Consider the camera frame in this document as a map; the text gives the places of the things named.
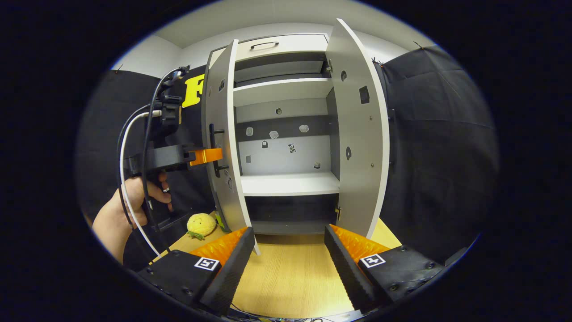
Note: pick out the white double-door shoe cabinet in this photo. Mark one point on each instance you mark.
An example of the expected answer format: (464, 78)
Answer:
(277, 158)

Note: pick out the white cabinet door headphone sticker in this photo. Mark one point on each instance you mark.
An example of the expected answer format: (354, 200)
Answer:
(357, 134)

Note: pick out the white cabinet drawer front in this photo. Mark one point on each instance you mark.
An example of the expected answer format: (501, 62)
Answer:
(304, 43)

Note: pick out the yellow plush toy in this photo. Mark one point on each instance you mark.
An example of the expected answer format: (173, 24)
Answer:
(201, 223)

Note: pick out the black backdrop cloth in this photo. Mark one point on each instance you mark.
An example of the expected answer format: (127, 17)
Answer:
(438, 156)

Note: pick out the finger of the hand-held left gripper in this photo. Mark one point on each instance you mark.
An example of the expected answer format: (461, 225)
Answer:
(208, 155)

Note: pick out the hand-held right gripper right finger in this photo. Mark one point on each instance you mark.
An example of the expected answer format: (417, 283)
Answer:
(348, 273)

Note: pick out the small green yellow object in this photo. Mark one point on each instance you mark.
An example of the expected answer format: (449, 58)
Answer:
(219, 221)

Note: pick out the white cabinet door camera sticker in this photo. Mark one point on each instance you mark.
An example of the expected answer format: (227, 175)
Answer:
(219, 116)

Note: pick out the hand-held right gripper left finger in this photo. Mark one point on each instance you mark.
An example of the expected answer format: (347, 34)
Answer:
(232, 273)

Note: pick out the white cabinet shelf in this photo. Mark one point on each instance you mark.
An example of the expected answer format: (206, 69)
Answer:
(290, 184)
(281, 91)

